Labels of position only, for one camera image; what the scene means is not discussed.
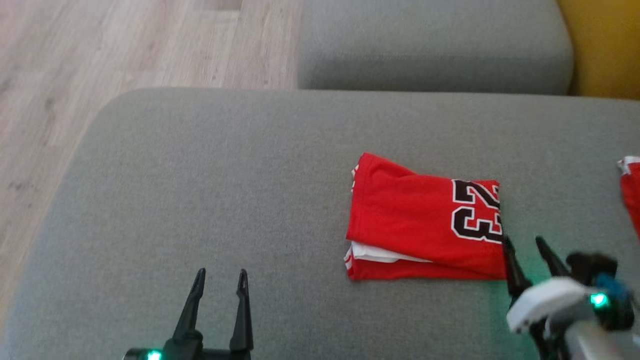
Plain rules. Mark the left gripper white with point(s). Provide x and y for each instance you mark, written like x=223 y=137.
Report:
x=190 y=352

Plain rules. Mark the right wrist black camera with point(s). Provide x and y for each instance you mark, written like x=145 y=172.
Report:
x=590 y=265

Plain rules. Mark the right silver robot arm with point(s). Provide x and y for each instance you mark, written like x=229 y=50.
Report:
x=595 y=345

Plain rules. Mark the red basketball jersey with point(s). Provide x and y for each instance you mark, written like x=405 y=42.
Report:
x=400 y=215

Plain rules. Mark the large grey sofa seat cushion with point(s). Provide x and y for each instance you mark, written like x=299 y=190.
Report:
x=225 y=175

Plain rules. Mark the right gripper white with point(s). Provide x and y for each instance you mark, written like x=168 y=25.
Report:
x=550 y=300

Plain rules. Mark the small grey sofa cushion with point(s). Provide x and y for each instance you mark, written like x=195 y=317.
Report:
x=430 y=45

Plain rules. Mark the red shorts with white stripe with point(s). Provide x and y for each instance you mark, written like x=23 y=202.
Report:
x=632 y=200

